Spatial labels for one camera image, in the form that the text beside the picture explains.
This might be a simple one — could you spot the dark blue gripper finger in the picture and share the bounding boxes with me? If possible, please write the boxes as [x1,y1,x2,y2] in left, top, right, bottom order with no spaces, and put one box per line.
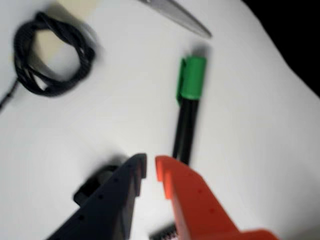
[46,153,148,240]

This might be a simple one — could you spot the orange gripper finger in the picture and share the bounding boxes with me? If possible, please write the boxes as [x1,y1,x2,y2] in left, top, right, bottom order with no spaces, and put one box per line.
[155,155,281,240]

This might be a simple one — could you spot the green and black marker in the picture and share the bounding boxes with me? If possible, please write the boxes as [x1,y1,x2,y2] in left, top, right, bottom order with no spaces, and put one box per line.
[172,56,208,165]

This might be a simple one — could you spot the black AA battery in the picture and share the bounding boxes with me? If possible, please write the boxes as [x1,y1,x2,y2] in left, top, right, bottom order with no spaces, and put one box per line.
[149,223,178,240]

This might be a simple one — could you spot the pale yellow tape patch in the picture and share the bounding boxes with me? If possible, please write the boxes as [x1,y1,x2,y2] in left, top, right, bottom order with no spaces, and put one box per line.
[32,0,101,73]

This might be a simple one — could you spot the black strap ring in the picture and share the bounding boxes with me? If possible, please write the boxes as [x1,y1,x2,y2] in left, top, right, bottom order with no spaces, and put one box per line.
[72,164,121,207]

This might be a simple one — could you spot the coiled black USB cable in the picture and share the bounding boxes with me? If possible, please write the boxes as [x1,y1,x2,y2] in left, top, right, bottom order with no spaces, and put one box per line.
[0,11,97,113]

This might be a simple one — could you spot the blue handled scissors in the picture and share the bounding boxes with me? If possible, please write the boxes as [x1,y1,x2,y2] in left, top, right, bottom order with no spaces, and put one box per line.
[138,0,213,38]

